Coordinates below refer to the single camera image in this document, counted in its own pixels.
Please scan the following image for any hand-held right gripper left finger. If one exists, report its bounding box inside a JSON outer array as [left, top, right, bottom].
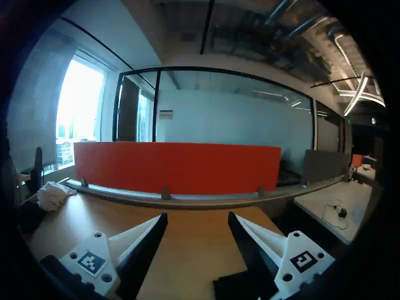
[[58, 211, 169, 300]]

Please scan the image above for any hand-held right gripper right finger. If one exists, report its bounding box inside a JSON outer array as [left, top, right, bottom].
[[227, 211, 337, 300]]

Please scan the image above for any black towel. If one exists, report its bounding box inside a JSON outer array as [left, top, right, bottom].
[[212, 269, 280, 300]]

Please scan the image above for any white desk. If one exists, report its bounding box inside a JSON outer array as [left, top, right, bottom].
[[293, 179, 375, 247]]

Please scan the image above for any heap of white towels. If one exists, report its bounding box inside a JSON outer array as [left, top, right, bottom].
[[37, 181, 78, 212]]

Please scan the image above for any stack of black towels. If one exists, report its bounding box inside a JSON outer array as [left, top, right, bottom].
[[19, 199, 46, 236]]

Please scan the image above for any grey desk screen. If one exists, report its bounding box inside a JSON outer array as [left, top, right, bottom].
[[301, 149, 350, 189]]

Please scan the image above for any black office chair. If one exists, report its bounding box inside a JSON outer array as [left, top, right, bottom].
[[19, 146, 44, 201]]

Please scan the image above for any red desk screen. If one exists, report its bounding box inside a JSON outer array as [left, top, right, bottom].
[[64, 142, 282, 202]]

